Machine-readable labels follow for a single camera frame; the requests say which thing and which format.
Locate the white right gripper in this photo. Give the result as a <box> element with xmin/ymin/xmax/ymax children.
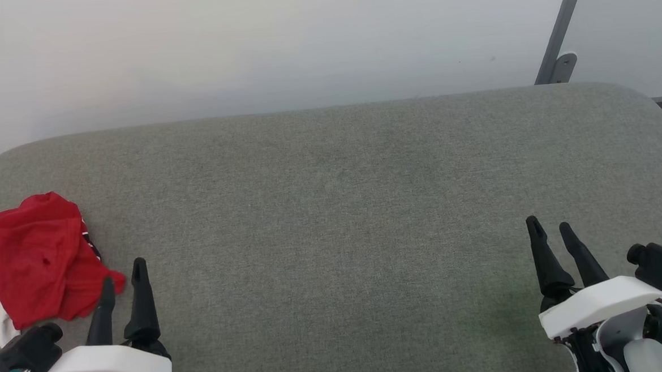
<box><xmin>525</xmin><ymin>208</ymin><xmax>662</xmax><ymax>342</ymax></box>

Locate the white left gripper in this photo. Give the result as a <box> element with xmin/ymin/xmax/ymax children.
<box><xmin>22</xmin><ymin>256</ymin><xmax>173</xmax><ymax>372</ymax></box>

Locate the red and white jersey shirt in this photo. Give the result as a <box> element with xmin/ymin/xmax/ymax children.
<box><xmin>0</xmin><ymin>188</ymin><xmax>130</xmax><ymax>348</ymax></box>

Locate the grey metal pole with bracket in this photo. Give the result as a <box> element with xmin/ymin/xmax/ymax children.
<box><xmin>530</xmin><ymin>0</ymin><xmax>596</xmax><ymax>85</ymax></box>

